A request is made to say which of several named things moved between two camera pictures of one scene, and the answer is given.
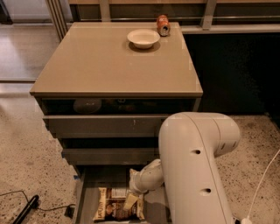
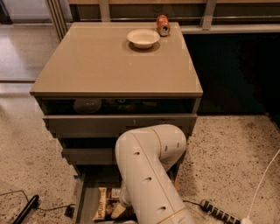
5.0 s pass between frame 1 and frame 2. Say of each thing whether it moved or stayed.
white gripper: moved
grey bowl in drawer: stayed
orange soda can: stayed
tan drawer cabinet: stayed
